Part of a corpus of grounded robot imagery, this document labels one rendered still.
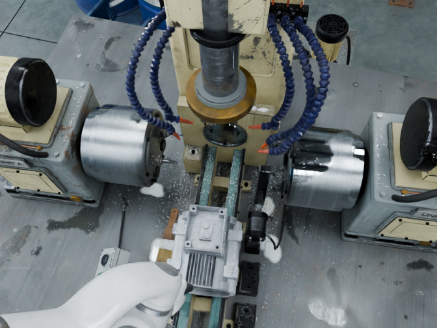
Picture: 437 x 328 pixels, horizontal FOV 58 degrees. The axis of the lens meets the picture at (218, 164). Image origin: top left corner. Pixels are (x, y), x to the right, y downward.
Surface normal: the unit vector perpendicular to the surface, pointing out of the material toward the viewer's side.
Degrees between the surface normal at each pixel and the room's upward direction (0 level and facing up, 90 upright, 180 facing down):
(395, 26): 0
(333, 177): 39
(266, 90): 90
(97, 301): 20
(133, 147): 28
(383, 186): 0
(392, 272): 0
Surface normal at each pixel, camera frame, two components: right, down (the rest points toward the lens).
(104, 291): -0.09, -0.76
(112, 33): -0.03, -0.45
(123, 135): -0.07, -0.18
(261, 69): -0.15, 0.88
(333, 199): -0.15, 0.67
